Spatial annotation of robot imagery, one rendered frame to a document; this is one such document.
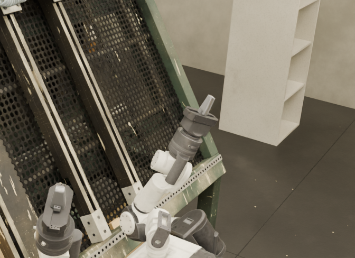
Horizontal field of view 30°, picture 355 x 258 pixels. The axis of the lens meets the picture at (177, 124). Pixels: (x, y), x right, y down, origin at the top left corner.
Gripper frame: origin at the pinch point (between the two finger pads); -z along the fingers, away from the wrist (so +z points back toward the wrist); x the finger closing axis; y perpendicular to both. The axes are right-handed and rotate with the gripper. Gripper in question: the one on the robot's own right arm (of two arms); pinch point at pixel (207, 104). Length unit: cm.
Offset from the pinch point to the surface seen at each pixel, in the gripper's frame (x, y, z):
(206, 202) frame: -117, 92, 85
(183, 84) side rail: -86, 121, 33
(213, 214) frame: -125, 90, 90
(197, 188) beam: -94, 80, 71
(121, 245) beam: -38, 46, 87
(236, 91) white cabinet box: -271, 278, 71
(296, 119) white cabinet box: -350, 270, 76
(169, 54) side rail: -75, 130, 22
